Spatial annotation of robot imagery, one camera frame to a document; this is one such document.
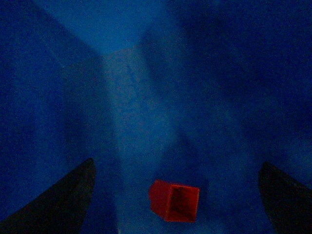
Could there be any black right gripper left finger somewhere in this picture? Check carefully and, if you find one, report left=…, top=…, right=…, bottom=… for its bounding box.
left=0, top=158, right=96, bottom=234

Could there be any red toy building block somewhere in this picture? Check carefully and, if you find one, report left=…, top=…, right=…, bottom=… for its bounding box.
left=148, top=179, right=200, bottom=223

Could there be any large blue bin right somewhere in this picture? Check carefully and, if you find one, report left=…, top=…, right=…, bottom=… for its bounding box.
left=0, top=0, right=312, bottom=234

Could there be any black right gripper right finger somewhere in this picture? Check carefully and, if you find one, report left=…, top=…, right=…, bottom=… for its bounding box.
left=258, top=162, right=312, bottom=234

